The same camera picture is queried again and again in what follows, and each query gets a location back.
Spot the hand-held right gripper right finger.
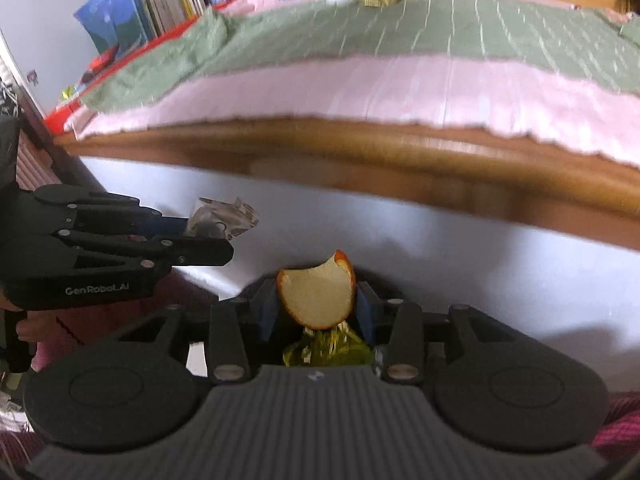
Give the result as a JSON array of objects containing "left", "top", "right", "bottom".
[{"left": 355, "top": 281, "right": 527, "bottom": 386}]

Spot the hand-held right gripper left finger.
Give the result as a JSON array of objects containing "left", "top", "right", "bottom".
[{"left": 116, "top": 284, "right": 279, "bottom": 386}]

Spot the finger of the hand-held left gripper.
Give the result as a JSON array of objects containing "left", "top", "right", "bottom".
[
  {"left": 34, "top": 185, "right": 195, "bottom": 240},
  {"left": 50, "top": 229, "right": 236, "bottom": 272}
]

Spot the black trash bin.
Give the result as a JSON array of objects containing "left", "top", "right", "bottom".
[{"left": 235, "top": 267, "right": 406, "bottom": 361}]

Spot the clear wrapper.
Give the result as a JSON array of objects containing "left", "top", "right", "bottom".
[{"left": 184, "top": 197, "right": 261, "bottom": 242}]

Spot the orange peel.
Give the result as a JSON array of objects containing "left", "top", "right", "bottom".
[{"left": 276, "top": 249, "right": 357, "bottom": 332}]

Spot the book row with blue cover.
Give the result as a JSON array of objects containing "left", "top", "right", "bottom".
[{"left": 72, "top": 0, "right": 207, "bottom": 57}]

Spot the person's right leg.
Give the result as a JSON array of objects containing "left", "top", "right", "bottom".
[{"left": 590, "top": 392, "right": 640, "bottom": 463}]

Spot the green checked blanket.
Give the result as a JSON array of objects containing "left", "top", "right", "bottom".
[{"left": 80, "top": 0, "right": 640, "bottom": 113}]

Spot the wooden bed frame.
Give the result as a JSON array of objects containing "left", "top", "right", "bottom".
[{"left": 52, "top": 117, "right": 640, "bottom": 253}]

